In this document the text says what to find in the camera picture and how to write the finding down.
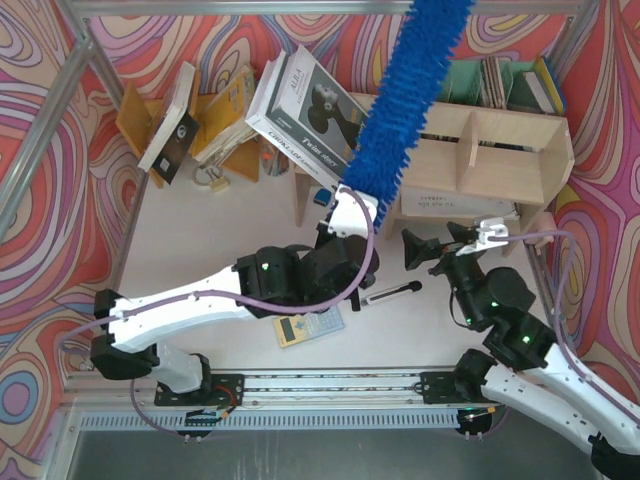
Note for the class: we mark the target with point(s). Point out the yellow books stack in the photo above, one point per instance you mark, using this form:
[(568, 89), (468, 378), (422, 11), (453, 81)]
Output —
[(222, 118)]

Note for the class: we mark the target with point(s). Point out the pink pig toy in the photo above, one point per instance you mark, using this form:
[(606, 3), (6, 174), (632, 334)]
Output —
[(542, 227)]

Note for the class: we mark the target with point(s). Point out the white and black utility knife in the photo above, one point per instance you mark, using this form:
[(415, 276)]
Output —
[(387, 294)]

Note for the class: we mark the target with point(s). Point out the white Chokladfabriken book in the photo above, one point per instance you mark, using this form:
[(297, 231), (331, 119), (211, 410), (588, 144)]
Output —
[(256, 118)]

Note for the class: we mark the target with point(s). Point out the blue and yellow book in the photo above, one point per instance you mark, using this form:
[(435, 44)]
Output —
[(545, 88)]

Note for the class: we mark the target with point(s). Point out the blue microfiber duster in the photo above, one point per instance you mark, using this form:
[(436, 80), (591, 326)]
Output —
[(411, 82)]

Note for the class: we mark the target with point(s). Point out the white book black cover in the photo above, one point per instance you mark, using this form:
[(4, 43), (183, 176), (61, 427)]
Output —
[(173, 128)]

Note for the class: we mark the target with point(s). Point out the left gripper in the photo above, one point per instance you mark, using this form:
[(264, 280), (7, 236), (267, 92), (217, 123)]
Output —
[(342, 245)]

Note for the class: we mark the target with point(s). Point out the wooden desktop bookshelf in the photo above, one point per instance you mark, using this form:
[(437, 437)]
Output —
[(507, 155)]

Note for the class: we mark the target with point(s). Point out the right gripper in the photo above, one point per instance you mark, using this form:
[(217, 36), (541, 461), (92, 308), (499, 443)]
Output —
[(446, 251)]

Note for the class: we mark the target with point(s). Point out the colored pencils cup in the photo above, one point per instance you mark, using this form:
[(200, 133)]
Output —
[(273, 161)]

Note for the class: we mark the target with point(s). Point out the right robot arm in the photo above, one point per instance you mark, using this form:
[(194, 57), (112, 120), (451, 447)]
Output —
[(525, 363)]

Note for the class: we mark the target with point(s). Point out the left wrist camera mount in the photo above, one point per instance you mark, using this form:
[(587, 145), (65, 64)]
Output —
[(354, 213)]

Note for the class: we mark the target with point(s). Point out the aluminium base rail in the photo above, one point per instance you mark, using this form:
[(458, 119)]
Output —
[(286, 388)]

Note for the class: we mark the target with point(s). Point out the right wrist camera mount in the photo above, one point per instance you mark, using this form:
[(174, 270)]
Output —
[(484, 234)]

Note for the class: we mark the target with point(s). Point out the blue pencil sharpener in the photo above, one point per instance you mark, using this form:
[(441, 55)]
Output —
[(323, 197)]

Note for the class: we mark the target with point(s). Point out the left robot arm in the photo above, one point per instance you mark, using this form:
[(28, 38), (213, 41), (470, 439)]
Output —
[(295, 279)]

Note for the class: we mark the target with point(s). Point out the white paper notebook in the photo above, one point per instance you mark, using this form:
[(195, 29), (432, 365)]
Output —
[(436, 204)]

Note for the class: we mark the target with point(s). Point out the teal file organizer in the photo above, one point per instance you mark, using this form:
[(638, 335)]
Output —
[(463, 83)]

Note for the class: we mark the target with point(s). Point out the brass padlock with ring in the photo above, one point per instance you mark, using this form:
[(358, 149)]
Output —
[(211, 178)]

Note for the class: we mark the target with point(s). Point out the yellow wooden book stand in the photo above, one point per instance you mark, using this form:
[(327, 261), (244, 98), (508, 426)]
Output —
[(134, 119)]

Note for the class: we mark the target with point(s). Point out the Twins story dark book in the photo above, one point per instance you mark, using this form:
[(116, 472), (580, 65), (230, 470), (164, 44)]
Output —
[(315, 111)]

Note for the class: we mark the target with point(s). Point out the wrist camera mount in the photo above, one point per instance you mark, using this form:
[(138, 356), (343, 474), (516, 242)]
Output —
[(354, 213), (484, 234)]

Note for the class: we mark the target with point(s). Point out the yellow and blue calculator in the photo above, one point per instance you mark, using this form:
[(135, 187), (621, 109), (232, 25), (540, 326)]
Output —
[(293, 330)]

